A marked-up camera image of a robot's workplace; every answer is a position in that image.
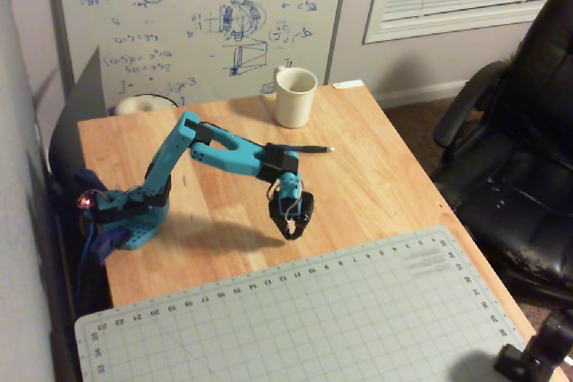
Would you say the blue usb cable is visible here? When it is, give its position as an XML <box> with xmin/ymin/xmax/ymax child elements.
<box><xmin>76</xmin><ymin>209</ymin><xmax>98</xmax><ymax>314</ymax></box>

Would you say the dark blue table clamp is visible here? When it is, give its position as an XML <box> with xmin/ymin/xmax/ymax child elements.
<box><xmin>90</xmin><ymin>226</ymin><xmax>132</xmax><ymax>266</ymax></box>

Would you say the white tape roll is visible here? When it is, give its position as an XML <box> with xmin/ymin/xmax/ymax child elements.
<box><xmin>113</xmin><ymin>93</ymin><xmax>181</xmax><ymax>117</ymax></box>

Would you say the black leather office chair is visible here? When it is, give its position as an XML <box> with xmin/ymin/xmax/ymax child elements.
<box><xmin>428</xmin><ymin>0</ymin><xmax>573</xmax><ymax>312</ymax></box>

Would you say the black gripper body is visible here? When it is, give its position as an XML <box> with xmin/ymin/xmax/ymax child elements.
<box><xmin>268</xmin><ymin>191</ymin><xmax>316</xmax><ymax>225</ymax></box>

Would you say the grey gridded cutting mat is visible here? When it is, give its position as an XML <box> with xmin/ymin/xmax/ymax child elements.
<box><xmin>73</xmin><ymin>225</ymin><xmax>539</xmax><ymax>382</ymax></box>

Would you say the whiteboard with blue drawings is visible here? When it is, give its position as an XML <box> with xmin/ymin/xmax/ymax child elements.
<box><xmin>43</xmin><ymin>0</ymin><xmax>354</xmax><ymax>109</ymax></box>

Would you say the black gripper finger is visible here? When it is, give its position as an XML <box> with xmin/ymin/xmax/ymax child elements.
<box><xmin>289</xmin><ymin>216</ymin><xmax>313</xmax><ymax>242</ymax></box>
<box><xmin>269</xmin><ymin>215</ymin><xmax>291</xmax><ymax>242</ymax></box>

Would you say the black camera stand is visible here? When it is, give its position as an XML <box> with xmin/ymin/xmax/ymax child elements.
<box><xmin>493</xmin><ymin>310</ymin><xmax>573</xmax><ymax>382</ymax></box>

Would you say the dark grey flat panel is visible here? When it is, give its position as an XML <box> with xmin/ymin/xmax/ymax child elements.
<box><xmin>46</xmin><ymin>45</ymin><xmax>109</xmax><ymax>177</ymax></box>

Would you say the cream ceramic mug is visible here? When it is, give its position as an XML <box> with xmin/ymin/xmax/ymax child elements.
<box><xmin>273</xmin><ymin>65</ymin><xmax>320</xmax><ymax>130</ymax></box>

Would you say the white red servo cable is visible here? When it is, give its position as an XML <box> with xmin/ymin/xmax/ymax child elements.
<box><xmin>267</xmin><ymin>180</ymin><xmax>307</xmax><ymax>227</ymax></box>

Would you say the dark pen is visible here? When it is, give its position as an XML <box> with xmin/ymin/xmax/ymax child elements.
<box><xmin>268</xmin><ymin>143</ymin><xmax>338</xmax><ymax>154</ymax></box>

